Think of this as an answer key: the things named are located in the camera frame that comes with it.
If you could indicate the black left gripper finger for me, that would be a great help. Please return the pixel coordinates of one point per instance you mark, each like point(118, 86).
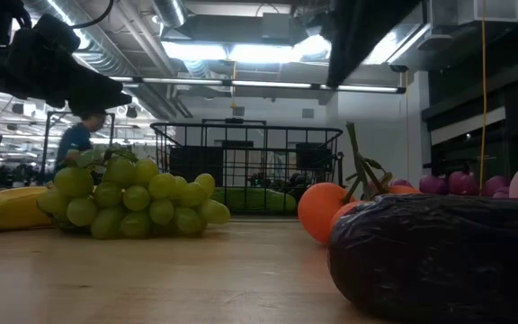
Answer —
point(86, 109)
point(106, 92)

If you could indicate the green grape bunch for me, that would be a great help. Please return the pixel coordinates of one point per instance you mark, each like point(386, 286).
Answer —
point(135, 198)

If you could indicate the yellow banana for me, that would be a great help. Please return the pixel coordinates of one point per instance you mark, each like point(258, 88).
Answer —
point(7, 209)

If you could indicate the green cucumber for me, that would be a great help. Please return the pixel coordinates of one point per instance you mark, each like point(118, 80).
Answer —
point(254, 201)

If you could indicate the dark black grape bunch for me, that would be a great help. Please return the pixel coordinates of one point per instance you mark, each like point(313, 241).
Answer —
point(297, 180)

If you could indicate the purple grape bunch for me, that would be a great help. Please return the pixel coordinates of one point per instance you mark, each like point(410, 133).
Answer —
point(461, 183)

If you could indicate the dark purple eggplant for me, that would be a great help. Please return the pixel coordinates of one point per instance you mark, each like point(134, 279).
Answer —
point(443, 256)

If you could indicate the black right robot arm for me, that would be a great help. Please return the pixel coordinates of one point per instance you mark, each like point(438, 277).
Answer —
point(362, 31)

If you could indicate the person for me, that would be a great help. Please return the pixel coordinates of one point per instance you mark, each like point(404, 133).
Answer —
point(74, 141)

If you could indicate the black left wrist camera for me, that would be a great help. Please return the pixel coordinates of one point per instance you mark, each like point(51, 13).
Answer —
point(56, 31)

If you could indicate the black metal rig frame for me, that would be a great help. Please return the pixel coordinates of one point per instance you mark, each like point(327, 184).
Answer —
point(45, 144)

